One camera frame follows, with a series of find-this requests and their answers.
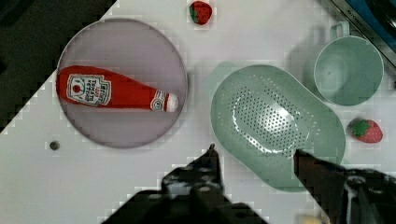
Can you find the green plastic strainer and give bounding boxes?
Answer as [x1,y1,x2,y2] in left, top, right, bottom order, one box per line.
[210,64,346,191]

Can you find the small dark red strawberry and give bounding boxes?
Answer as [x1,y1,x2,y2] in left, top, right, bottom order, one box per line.
[189,1,213,25]

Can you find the green plastic cup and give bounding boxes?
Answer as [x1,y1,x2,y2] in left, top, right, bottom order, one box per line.
[303,21,385,106]

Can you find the red ketchup bottle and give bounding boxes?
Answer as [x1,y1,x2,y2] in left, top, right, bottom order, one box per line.
[56,65,178,112]

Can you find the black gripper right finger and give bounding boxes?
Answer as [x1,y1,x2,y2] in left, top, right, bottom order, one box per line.
[293,149,396,224]

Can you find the grey round plate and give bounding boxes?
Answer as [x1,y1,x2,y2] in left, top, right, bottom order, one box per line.
[55,18,188,148]

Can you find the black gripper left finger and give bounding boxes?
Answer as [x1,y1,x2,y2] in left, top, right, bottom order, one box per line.
[161,144,224,198]

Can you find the red toy strawberry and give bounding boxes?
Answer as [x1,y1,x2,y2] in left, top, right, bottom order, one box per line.
[352,119,383,144]

